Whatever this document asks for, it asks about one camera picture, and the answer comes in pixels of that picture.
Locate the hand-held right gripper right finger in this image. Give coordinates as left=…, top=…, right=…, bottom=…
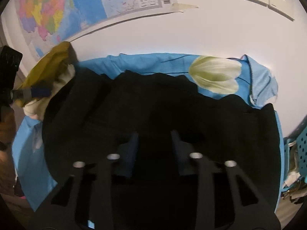
left=170, top=129, right=281, bottom=230

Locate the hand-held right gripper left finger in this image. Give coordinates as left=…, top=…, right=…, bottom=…
left=29, top=131, right=139, bottom=230

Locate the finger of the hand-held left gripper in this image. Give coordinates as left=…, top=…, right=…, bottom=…
left=11, top=86, right=52, bottom=100

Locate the black garment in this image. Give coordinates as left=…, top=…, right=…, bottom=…
left=42, top=68, right=281, bottom=230

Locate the person's left forearm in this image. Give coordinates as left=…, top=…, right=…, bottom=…
left=0, top=115, right=16, bottom=146

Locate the cream garment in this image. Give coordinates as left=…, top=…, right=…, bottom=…
left=23, top=63, right=76, bottom=120

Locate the olive garment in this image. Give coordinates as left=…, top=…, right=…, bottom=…
left=20, top=41, right=78, bottom=106

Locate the blue floral bedsheet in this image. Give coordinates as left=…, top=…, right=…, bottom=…
left=12, top=53, right=286, bottom=212

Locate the white cloth bag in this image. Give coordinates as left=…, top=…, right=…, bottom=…
left=282, top=141, right=307, bottom=204

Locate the teal perforated plastic basket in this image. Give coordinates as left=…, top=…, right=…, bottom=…
left=283, top=125, right=307, bottom=192

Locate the masking tape piece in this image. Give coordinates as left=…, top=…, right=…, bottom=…
left=170, top=2, right=199, bottom=13

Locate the colourful wall map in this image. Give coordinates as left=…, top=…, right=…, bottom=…
left=13, top=0, right=173, bottom=61

